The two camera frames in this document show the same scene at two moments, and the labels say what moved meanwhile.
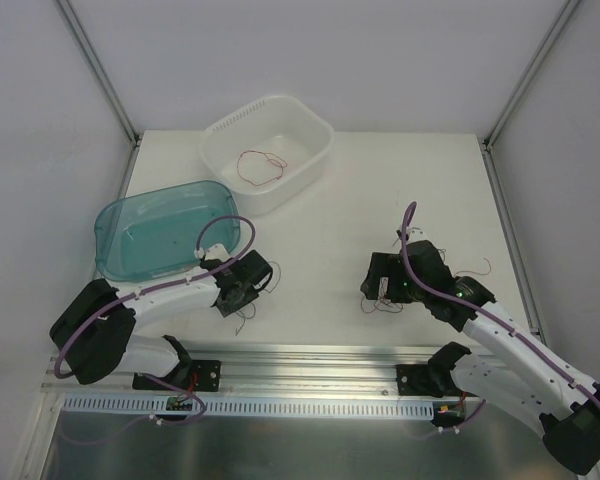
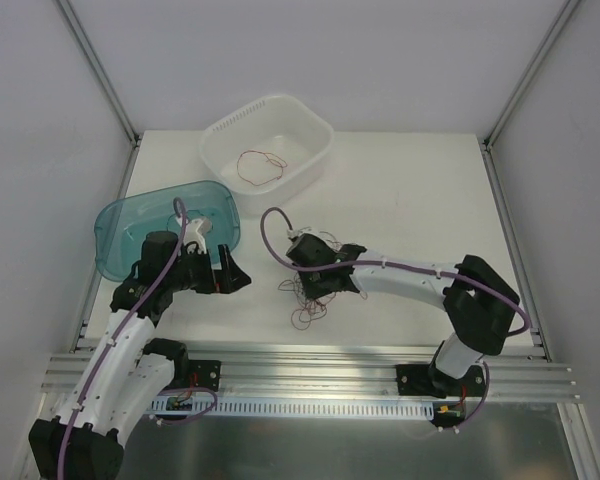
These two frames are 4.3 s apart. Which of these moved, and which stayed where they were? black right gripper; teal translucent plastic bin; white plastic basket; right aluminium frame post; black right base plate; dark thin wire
Moved: dark thin wire; black right gripper
Stayed: white plastic basket; teal translucent plastic bin; right aluminium frame post; black right base plate
